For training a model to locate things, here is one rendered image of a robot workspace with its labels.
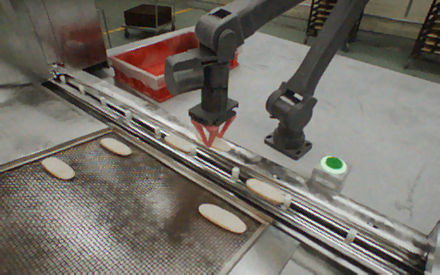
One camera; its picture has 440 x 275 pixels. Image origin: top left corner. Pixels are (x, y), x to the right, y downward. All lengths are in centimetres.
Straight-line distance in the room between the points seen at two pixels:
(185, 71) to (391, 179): 60
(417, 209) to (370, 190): 10
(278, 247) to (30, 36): 105
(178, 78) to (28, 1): 79
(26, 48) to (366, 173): 117
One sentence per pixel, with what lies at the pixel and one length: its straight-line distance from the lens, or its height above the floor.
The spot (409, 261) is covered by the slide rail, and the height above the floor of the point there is 85.
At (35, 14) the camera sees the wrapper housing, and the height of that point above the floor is 110.
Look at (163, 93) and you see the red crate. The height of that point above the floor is 85.
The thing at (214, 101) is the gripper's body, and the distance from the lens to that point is 58.
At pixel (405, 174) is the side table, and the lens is 90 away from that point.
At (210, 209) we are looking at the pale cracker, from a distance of 56.
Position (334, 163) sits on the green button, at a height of 91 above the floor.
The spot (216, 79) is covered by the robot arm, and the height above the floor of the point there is 111.
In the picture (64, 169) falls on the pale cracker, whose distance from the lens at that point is 68.
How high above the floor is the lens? 135
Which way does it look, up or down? 36 degrees down
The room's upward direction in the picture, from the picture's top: straight up
